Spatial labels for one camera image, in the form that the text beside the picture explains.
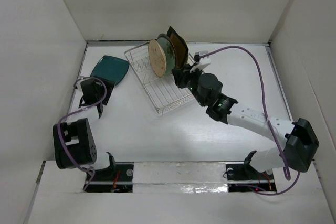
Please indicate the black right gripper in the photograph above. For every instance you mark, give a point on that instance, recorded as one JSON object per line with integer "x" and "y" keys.
{"x": 180, "y": 78}

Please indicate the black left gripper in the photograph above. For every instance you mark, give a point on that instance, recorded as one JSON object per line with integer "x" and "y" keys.
{"x": 109, "y": 87}

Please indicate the teal square plate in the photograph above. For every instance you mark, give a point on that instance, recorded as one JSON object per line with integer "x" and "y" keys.
{"x": 110, "y": 68}

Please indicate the light green flower plate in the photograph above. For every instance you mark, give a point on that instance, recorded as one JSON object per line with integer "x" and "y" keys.
{"x": 170, "y": 61}

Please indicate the black and amber square plate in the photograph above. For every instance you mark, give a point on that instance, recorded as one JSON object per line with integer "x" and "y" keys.
{"x": 180, "y": 50}

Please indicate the beige round leaf plate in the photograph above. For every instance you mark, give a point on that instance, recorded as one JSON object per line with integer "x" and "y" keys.
{"x": 157, "y": 58}

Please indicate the round woven bamboo plate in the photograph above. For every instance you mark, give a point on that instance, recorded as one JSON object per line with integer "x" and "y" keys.
{"x": 186, "y": 46}

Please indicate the dark teal round plate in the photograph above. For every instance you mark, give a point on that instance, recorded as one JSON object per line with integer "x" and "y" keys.
{"x": 165, "y": 42}

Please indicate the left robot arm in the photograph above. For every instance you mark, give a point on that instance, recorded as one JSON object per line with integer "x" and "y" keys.
{"x": 74, "y": 145}

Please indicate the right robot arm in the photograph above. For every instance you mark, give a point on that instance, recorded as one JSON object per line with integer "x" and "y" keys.
{"x": 296, "y": 142}

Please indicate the wire dish rack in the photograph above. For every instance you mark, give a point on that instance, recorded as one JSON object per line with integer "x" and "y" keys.
{"x": 162, "y": 92}

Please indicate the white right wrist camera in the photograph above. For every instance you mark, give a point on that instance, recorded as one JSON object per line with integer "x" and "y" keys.
{"x": 201, "y": 61}

